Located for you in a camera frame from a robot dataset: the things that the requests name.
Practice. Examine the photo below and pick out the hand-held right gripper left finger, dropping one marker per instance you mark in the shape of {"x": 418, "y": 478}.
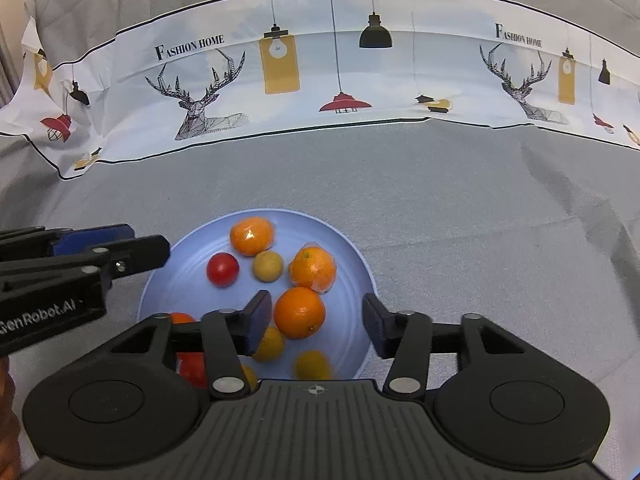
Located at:
{"x": 257, "y": 322}

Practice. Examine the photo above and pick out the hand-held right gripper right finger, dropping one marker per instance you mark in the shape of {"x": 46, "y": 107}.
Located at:
{"x": 375, "y": 330}

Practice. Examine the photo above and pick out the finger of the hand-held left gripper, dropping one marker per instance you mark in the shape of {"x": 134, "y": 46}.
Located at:
{"x": 90, "y": 240}
{"x": 140, "y": 255}

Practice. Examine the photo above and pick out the small yellow fruit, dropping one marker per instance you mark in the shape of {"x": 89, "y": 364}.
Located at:
{"x": 250, "y": 376}
{"x": 272, "y": 345}
{"x": 267, "y": 266}
{"x": 312, "y": 365}

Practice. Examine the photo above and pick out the light blue plate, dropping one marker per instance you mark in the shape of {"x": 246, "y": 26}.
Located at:
{"x": 345, "y": 280}

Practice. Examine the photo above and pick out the red tomato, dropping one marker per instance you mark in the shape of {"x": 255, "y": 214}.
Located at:
{"x": 192, "y": 367}
{"x": 222, "y": 270}

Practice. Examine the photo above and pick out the plastic-wrapped orange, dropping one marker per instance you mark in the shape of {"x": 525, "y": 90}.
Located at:
{"x": 312, "y": 268}

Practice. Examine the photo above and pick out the person's left hand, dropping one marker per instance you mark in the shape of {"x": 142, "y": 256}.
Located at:
{"x": 6, "y": 410}

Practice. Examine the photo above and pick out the grey cloth with deer print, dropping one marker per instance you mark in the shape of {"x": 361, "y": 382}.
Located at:
{"x": 450, "y": 185}

